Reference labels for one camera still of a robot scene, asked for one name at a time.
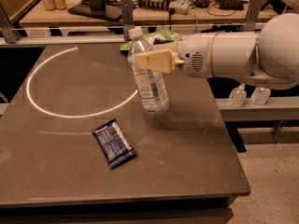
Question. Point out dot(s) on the clear sanitizer bottle left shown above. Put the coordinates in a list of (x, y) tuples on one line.
[(237, 96)]

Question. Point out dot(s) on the clear sanitizer bottle right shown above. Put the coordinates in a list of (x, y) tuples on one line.
[(260, 95)]

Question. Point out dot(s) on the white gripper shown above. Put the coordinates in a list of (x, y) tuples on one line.
[(195, 59)]

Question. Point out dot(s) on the clear sanitizer bottle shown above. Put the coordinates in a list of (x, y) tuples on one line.
[(260, 95), (237, 96)]

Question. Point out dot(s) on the green chip bag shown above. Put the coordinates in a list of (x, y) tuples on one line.
[(161, 37)]

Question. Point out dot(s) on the white power adapter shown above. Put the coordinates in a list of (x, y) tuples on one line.
[(180, 7)]

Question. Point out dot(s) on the black monitor stand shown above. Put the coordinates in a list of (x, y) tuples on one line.
[(97, 9)]

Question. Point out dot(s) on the grey metal side shelf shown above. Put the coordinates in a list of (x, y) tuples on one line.
[(275, 108)]

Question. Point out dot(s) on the black box on desk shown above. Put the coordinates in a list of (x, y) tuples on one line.
[(231, 4)]

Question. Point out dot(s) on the blue label plastic water bottle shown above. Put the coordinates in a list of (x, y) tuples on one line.
[(150, 84)]

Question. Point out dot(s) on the grey metal rail frame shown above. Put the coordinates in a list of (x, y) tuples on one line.
[(42, 36)]

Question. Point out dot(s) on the dark blue snack packet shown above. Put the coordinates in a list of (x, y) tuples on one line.
[(113, 143)]

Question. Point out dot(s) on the wooden desk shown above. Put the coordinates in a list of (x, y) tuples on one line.
[(39, 17)]

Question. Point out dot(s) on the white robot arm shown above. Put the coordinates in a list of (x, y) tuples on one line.
[(269, 58)]

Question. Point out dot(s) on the black power strip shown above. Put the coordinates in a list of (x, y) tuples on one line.
[(154, 4)]

